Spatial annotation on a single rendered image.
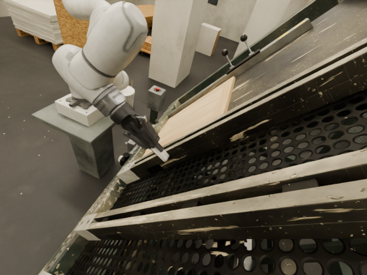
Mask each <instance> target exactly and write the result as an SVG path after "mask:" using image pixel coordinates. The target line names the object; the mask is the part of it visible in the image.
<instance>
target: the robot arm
mask: <svg viewBox="0 0 367 275"><path fill-rule="evenodd" d="M134 1H135V0H62V3H63V5H64V7H65V9H66V10H67V12H68V13H69V14H70V15H71V16H72V17H74V18H76V19H78V20H89V21H90V23H89V27H88V31H87V42H86V44H85V46H84V47H83V49H82V48H80V47H77V46H75V45H71V44H65V45H62V46H61V47H59V48H58V49H57V50H56V51H55V53H54V55H53V57H52V63H53V65H54V67H55V69H56V70H57V72H58V73H59V74H60V76H61V77H62V79H63V80H64V81H65V82H66V83H67V84H68V86H69V89H70V92H71V94H72V96H71V97H69V98H66V102H70V103H69V106H70V107H74V106H79V107H82V108H83V109H85V110H86V109H88V108H89V107H90V106H92V105H93V106H94V107H96V108H97V109H98V110H99V111H100V112H101V113H102V114H103V115H104V116H105V117H107V116H109V115H110V119H111V120H112V121H114V122H115V123H116V124H117V125H119V124H120V125H121V126H122V128H123V129H124V133H123V136H126V137H128V138H130V139H131V140H132V141H134V142H135V143H136V144H138V145H139V146H140V147H142V148H143V149H145V150H146V149H150V150H151V151H152V152H153V153H154V154H156V155H158V156H159V157H160V158H161V159H162V160H163V161H164V162H166V161H167V160H168V158H169V154H168V153H167V152H166V151H165V150H164V148H163V147H162V146H161V145H160V144H159V143H158V142H159V140H160V137H159V136H158V134H157V133H156V131H155V129H154V128H153V126H152V125H151V123H150V122H149V119H148V116H147V115H145V116H144V117H141V116H139V115H138V114H136V113H135V112H134V109H133V108H132V107H131V106H130V105H129V104H128V103H125V101H126V99H127V98H126V97H125V96H124V95H123V94H122V93H121V92H120V91H121V90H123V89H125V88H127V86H128V84H129V78H128V75H127V73H126V72H125V71H123V70H124V69H125V68H126V67H127V66H128V65H129V64H130V62H131V61H132V60H133V59H134V58H135V57H136V55H137V54H138V53H139V51H140V50H141V48H142V46H143V45H144V42H145V40H146V37H147V33H148V30H147V22H146V20H145V17H144V15H143V14H142V12H141V11H140V10H139V9H138V8H137V7H136V6H135V5H134V4H133V3H134Z"/></svg>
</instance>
